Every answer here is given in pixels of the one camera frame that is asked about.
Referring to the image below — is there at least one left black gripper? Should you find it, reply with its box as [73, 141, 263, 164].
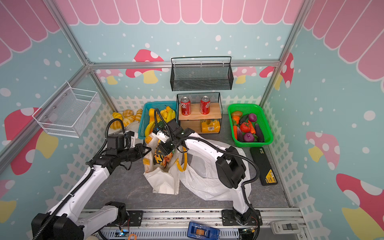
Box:
[118, 143, 152, 162]

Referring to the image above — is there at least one left red soda can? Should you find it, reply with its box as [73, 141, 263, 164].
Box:
[181, 97, 192, 116]

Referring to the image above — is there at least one right red soda can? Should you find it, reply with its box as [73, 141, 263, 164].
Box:
[200, 96, 211, 115]

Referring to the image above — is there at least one black yellow snack bag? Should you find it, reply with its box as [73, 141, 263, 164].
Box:
[153, 145, 174, 168]

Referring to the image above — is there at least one teal plastic fruit basket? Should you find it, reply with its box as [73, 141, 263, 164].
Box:
[138, 101, 178, 140]

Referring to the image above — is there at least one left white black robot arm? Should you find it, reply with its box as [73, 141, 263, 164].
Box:
[32, 119, 151, 240]

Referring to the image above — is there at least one blue device on rail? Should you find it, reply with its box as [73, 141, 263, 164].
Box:
[187, 222, 221, 240]

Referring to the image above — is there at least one dark eggplant toy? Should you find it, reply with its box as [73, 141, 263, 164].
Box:
[255, 123, 265, 143]

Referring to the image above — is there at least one yellow banana toy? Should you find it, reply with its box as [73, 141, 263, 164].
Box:
[145, 121, 156, 137]

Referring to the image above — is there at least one white wire wall basket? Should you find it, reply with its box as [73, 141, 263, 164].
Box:
[32, 82, 102, 138]

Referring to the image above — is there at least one grey switch box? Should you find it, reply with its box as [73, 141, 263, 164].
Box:
[270, 221, 301, 235]

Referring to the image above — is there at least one white plastic grocery bag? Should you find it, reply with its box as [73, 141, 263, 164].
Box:
[179, 139, 245, 203]

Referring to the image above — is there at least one black flat box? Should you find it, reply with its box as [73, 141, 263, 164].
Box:
[250, 147, 278, 186]

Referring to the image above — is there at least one black wire wooden shelf rack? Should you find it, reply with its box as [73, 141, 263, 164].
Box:
[177, 92, 223, 134]

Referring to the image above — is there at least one purple onion toy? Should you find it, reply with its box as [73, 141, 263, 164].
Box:
[248, 113, 258, 123]

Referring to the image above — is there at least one red soda can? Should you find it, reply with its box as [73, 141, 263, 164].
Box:
[181, 97, 192, 116]
[200, 96, 211, 115]

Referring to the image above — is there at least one black wire wall basket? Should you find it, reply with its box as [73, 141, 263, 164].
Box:
[170, 56, 234, 92]

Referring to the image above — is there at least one red strawberry toy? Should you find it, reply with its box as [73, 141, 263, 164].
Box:
[240, 123, 251, 133]

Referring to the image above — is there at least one orange yellow snack bag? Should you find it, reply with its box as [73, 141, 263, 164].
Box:
[201, 120, 221, 134]

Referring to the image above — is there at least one green plastic vegetable basket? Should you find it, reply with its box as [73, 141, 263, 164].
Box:
[228, 104, 274, 148]

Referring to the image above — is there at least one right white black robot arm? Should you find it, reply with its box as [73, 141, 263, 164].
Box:
[154, 109, 260, 226]

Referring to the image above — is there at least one cream canvas tote bag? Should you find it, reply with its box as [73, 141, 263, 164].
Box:
[143, 133, 187, 195]

